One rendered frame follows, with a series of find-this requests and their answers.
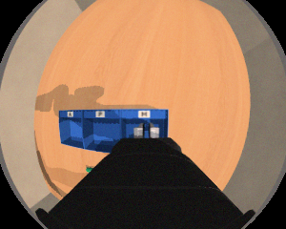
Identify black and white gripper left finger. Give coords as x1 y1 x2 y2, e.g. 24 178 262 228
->
133 123 144 138

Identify blue three-compartment bin rack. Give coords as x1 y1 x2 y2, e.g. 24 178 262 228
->
58 109 169 154

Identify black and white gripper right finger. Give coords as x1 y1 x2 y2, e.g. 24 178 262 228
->
149 123 159 138

